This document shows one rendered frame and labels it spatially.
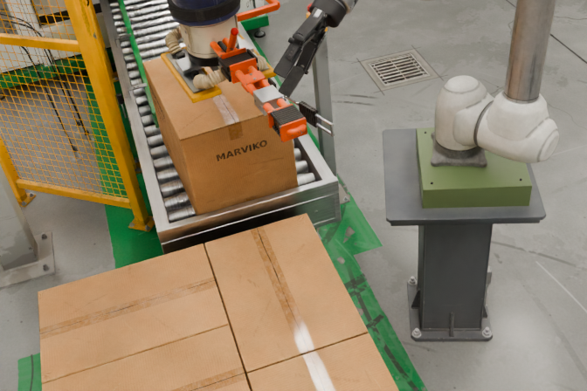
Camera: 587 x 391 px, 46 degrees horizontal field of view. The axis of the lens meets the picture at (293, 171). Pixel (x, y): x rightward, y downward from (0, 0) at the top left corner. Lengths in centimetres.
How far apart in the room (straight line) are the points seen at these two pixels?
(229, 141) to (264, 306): 58
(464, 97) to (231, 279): 98
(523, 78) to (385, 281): 131
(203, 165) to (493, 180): 98
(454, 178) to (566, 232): 118
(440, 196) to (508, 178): 22
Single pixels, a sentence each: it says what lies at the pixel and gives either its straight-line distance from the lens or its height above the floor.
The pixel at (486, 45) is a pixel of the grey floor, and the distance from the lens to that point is 473.
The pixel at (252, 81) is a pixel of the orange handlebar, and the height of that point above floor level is 128.
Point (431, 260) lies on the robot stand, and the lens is 261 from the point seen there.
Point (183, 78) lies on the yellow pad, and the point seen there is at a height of 116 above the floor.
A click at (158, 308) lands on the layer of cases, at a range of 241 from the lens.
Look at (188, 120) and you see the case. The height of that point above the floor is 95.
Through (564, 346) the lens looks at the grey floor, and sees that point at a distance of 296.
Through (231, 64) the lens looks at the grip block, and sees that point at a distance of 208.
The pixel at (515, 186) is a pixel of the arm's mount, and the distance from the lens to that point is 229.
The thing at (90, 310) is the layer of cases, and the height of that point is 54.
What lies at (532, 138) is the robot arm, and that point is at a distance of 215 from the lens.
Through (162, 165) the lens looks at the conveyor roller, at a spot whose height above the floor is 54.
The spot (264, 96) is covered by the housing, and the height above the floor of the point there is 129.
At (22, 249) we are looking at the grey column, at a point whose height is 12.
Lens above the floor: 231
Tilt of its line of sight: 39 degrees down
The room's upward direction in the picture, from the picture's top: 7 degrees counter-clockwise
